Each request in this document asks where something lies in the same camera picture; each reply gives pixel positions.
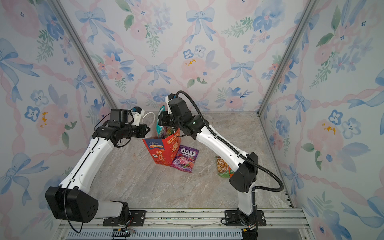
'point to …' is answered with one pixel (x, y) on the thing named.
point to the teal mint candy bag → (162, 131)
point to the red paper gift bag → (163, 149)
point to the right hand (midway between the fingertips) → (157, 115)
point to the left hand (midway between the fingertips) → (149, 127)
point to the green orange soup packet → (223, 168)
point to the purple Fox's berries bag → (185, 158)
